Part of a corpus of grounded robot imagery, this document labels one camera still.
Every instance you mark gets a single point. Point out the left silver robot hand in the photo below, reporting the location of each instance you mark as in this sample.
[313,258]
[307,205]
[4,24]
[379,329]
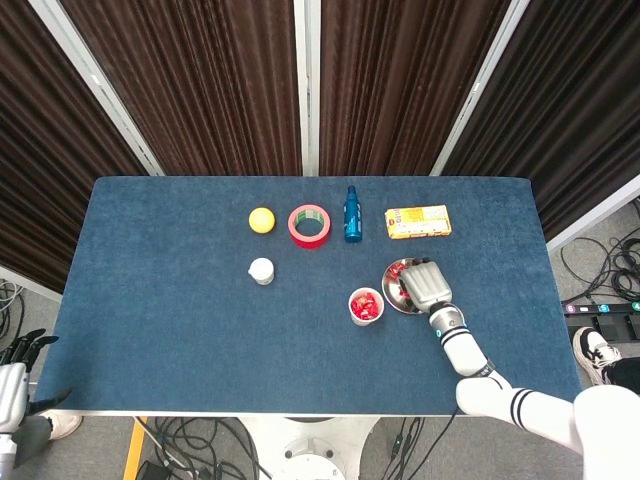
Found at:
[12,390]

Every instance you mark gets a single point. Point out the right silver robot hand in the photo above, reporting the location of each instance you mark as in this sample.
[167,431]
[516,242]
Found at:
[427,287]

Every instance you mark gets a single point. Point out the red candy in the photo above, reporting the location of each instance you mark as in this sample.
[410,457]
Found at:
[370,301]
[370,312]
[404,295]
[394,272]
[359,314]
[357,302]

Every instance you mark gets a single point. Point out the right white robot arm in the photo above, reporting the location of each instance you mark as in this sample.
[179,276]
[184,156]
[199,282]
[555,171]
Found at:
[462,350]

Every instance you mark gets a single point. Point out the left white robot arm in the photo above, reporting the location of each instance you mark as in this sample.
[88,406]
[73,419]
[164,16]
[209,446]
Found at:
[5,450]

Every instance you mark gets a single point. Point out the metal bowl of red candies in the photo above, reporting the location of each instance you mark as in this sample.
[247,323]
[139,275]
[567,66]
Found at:
[392,292]

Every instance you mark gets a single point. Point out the white paper cup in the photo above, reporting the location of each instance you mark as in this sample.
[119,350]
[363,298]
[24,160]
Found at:
[354,320]

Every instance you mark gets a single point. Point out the grey trouser leg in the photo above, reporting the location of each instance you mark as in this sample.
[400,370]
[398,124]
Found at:
[32,435]

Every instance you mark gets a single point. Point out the white shoe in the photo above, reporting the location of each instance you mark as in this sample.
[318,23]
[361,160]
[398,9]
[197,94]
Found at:
[62,426]

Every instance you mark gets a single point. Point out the yellow snack box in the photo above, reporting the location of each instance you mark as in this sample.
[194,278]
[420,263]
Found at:
[420,222]

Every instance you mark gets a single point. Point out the blue spray bottle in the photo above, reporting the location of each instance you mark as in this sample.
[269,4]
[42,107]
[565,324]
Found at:
[353,225]

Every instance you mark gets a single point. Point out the red tape roll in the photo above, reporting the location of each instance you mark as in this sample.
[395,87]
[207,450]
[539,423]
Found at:
[310,244]

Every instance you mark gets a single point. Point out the yellow floor tape strip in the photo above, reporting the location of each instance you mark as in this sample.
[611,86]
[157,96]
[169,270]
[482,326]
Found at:
[134,450]

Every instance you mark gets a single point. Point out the black power adapter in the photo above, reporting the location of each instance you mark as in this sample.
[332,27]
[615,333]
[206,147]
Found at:
[152,472]

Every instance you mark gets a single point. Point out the small white jar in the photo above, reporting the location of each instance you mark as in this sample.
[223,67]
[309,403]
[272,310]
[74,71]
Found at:
[261,270]

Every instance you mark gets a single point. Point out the white and black sneaker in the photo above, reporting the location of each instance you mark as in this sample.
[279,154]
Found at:
[590,350]

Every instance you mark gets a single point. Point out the yellow ball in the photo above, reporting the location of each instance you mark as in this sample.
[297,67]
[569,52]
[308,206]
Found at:
[262,220]

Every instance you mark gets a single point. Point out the black power strip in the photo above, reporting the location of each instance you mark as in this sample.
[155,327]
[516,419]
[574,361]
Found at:
[605,308]

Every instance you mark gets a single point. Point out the black foot pedal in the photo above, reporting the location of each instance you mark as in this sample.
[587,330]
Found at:
[607,327]

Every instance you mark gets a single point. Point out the blue fabric table cover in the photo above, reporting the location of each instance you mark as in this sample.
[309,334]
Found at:
[200,325]

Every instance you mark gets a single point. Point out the brown pleated curtain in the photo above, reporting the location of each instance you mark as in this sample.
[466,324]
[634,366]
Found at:
[40,150]
[200,90]
[575,100]
[400,90]

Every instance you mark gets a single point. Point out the black trouser leg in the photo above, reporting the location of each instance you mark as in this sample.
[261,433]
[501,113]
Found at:
[627,372]

